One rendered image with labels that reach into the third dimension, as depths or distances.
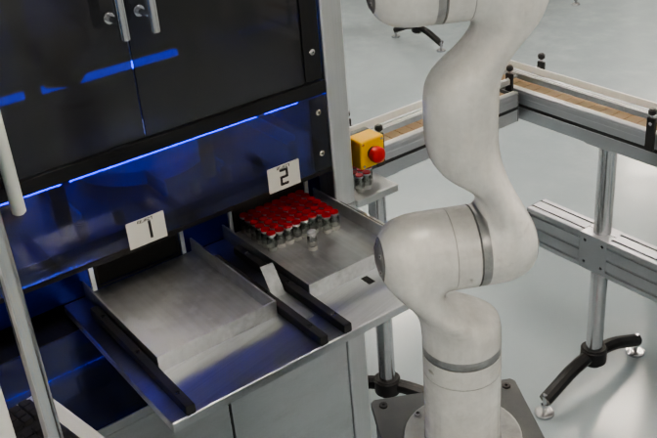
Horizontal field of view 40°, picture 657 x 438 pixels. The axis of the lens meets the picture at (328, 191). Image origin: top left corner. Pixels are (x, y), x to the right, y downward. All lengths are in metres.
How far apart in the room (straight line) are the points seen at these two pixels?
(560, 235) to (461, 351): 1.47
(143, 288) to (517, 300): 1.76
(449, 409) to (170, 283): 0.76
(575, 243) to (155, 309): 1.35
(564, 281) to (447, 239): 2.26
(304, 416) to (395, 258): 1.19
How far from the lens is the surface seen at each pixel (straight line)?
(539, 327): 3.25
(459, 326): 1.32
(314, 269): 1.93
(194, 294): 1.90
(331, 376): 2.38
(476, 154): 1.19
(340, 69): 2.03
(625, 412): 2.94
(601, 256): 2.70
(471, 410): 1.42
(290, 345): 1.72
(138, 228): 1.87
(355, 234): 2.04
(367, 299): 1.82
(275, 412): 2.32
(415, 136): 2.40
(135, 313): 1.88
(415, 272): 1.25
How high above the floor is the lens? 1.91
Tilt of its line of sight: 27 degrees down
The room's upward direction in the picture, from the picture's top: 5 degrees counter-clockwise
